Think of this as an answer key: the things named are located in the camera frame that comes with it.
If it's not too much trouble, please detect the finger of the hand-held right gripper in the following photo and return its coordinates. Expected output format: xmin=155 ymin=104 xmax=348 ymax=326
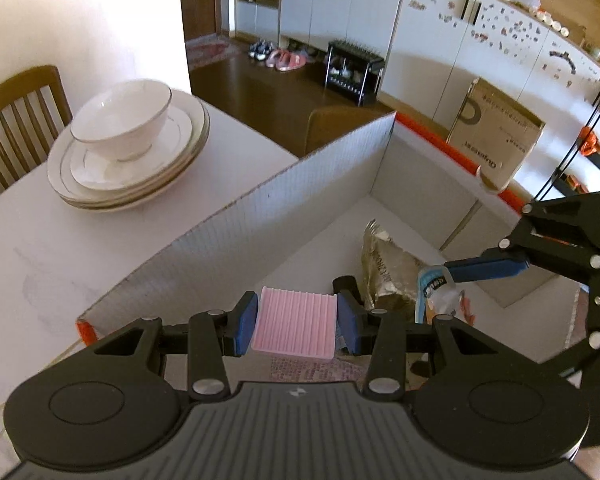
xmin=539 ymin=284 xmax=600 ymax=380
xmin=442 ymin=190 xmax=600 ymax=284

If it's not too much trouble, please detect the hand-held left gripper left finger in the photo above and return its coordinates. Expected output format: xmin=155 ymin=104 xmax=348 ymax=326
xmin=82 ymin=291 xmax=260 ymax=403

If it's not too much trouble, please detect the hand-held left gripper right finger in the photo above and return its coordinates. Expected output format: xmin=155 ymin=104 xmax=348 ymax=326
xmin=336 ymin=289 xmax=512 ymax=403

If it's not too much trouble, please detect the pink ribbed soap dish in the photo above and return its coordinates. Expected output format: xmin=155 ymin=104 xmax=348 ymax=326
xmin=250 ymin=286 xmax=340 ymax=361

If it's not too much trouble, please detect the blue white packet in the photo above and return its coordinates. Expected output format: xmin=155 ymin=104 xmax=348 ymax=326
xmin=413 ymin=264 xmax=477 ymax=327

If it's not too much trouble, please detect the silver foil snack packet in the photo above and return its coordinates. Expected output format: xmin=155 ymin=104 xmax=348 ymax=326
xmin=361 ymin=218 xmax=429 ymax=314

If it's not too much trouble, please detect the orange cardboard box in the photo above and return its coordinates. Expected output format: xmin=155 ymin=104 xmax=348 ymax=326
xmin=75 ymin=111 xmax=597 ymax=397

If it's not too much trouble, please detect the white marble desktop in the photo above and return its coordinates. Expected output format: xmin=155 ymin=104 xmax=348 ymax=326
xmin=0 ymin=95 xmax=301 ymax=461

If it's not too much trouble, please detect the pink patterned packet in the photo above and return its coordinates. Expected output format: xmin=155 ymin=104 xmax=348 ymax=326
xmin=269 ymin=354 xmax=372 ymax=387

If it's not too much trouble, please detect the large cardboard box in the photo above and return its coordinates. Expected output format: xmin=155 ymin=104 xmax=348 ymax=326
xmin=446 ymin=77 xmax=546 ymax=197

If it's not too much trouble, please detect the black metal shelf rack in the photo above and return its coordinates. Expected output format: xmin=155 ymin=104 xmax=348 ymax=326
xmin=529 ymin=79 xmax=600 ymax=206

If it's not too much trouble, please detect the stack of white plates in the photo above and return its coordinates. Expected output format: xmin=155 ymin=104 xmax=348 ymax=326
xmin=46 ymin=88 xmax=211 ymax=213

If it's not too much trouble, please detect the tall cabinet unit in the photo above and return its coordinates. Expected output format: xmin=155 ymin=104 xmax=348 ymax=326
xmin=234 ymin=0 xmax=600 ymax=192

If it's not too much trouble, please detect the white bowl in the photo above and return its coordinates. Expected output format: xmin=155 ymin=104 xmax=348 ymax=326
xmin=70 ymin=79 xmax=174 ymax=164

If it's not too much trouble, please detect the black shoe rack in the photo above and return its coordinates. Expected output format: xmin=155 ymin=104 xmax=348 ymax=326
xmin=323 ymin=39 xmax=386 ymax=108

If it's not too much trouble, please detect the patterned floor rug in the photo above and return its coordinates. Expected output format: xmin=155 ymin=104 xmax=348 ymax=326
xmin=186 ymin=35 xmax=251 ymax=72

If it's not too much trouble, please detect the slatted wooden chair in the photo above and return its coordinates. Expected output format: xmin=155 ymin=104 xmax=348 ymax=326
xmin=0 ymin=65 xmax=74 ymax=202

